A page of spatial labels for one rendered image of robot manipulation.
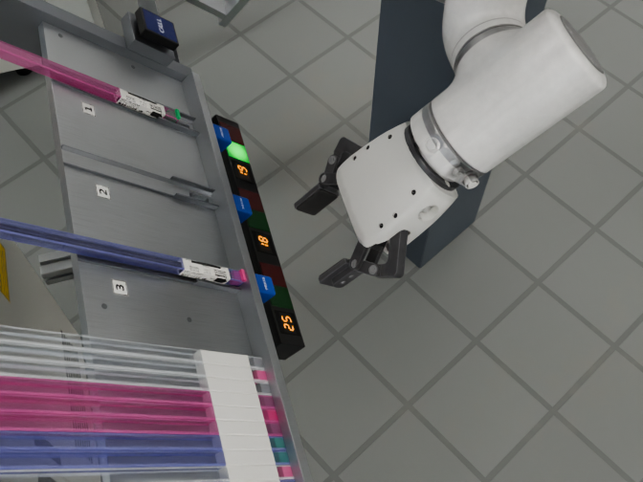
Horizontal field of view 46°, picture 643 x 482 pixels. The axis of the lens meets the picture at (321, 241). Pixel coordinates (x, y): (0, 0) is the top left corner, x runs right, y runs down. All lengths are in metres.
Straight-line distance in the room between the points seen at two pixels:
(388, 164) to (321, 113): 1.17
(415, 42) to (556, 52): 0.58
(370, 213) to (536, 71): 0.20
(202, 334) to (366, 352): 0.85
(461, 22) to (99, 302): 0.41
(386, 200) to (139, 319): 0.25
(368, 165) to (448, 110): 0.11
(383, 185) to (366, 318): 0.89
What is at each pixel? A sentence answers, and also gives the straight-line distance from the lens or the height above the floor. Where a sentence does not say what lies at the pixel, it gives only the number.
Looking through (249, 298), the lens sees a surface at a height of 0.73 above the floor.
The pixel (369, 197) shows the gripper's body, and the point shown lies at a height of 0.84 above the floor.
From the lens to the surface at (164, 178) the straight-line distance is 0.85.
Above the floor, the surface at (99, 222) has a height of 0.84.
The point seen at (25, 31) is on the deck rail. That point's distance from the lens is 0.92.
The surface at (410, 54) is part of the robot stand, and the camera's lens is 1.24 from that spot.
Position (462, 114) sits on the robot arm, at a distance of 0.68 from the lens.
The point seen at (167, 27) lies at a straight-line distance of 0.98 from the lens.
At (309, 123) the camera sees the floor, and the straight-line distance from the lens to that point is 1.87.
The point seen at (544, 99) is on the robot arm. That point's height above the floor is 0.97.
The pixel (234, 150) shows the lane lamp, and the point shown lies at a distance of 1.00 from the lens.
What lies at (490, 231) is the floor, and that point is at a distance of 1.74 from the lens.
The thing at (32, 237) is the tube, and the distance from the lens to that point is 0.68.
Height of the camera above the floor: 1.45
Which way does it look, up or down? 60 degrees down
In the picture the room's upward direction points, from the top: straight up
